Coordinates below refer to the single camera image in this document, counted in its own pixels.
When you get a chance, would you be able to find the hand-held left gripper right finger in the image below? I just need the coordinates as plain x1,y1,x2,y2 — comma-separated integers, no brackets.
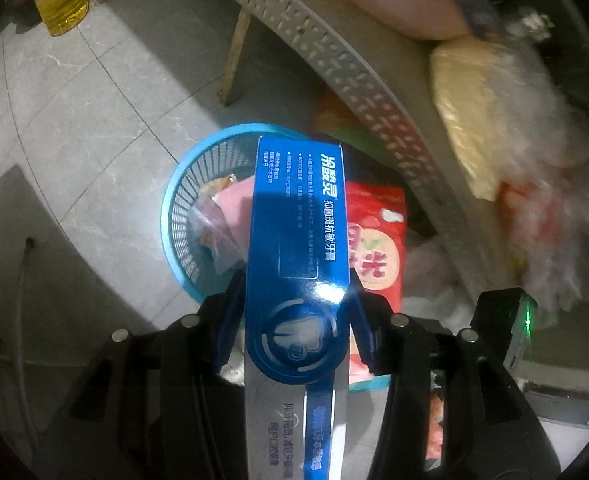
342,290,545,480

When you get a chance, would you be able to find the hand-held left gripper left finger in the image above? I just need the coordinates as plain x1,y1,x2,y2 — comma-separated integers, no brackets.
32,270,248,480

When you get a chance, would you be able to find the blue toothpaste box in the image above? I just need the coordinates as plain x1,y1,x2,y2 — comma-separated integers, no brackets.
242,135,353,480

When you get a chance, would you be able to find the blue plastic basket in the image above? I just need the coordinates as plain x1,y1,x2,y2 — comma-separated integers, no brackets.
160,122,325,306

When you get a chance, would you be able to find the white plastic bag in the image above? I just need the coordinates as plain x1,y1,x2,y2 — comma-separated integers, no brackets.
405,240,480,331

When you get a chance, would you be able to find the clear plastic wrapper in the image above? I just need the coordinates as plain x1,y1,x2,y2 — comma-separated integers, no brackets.
194,195,248,276

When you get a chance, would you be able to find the red snack packet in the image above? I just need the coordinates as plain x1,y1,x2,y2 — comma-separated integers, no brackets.
342,181,408,391

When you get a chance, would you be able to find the pink paper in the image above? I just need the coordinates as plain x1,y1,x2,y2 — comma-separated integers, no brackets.
212,180,255,251

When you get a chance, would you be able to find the yellow plastic bag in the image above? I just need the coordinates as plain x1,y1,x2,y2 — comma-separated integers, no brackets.
429,40,589,201

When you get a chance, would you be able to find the perforated grey table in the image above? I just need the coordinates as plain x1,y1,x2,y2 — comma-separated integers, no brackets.
174,0,520,281

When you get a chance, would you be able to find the dark bottle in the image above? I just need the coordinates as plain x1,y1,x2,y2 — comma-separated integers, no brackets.
2,0,42,26

